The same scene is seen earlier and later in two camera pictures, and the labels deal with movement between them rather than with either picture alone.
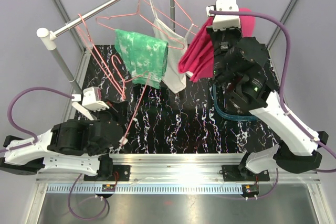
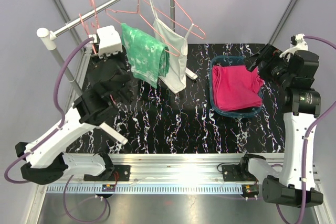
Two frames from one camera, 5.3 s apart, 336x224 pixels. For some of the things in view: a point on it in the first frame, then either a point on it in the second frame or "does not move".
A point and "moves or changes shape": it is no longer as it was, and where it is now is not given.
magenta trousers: (197, 59) moves or changes shape
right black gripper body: (223, 42) to (276, 65)
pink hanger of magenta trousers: (124, 139) to (96, 21)
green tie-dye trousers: (145, 57) does not move
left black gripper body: (113, 113) to (120, 61)
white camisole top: (174, 79) does not move
